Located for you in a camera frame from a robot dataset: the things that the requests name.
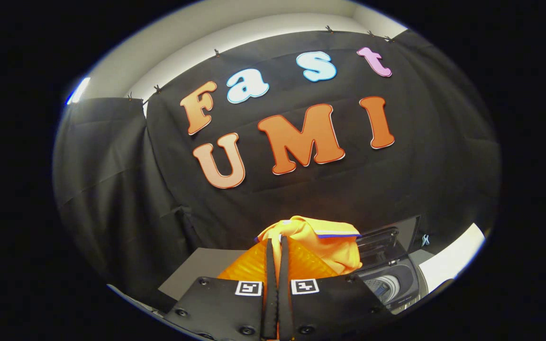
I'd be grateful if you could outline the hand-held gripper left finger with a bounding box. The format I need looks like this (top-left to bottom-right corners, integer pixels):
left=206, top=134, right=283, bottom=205
left=164, top=238, right=280, bottom=341

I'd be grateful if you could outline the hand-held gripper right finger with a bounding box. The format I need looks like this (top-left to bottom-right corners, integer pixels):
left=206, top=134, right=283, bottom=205
left=279, top=236, right=393, bottom=341

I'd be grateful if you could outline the yellow orange shirt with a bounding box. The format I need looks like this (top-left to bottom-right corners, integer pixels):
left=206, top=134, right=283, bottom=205
left=255, top=215, right=364, bottom=276

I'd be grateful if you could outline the grey washing machine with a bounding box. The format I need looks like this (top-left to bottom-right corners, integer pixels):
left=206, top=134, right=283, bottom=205
left=354, top=253, right=430, bottom=315

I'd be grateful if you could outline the white flat panel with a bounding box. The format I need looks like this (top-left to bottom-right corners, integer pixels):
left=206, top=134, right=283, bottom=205
left=418, top=223, right=485, bottom=294

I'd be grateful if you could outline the ceiling light strip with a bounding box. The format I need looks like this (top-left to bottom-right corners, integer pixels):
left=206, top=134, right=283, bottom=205
left=66, top=77, right=91, bottom=106

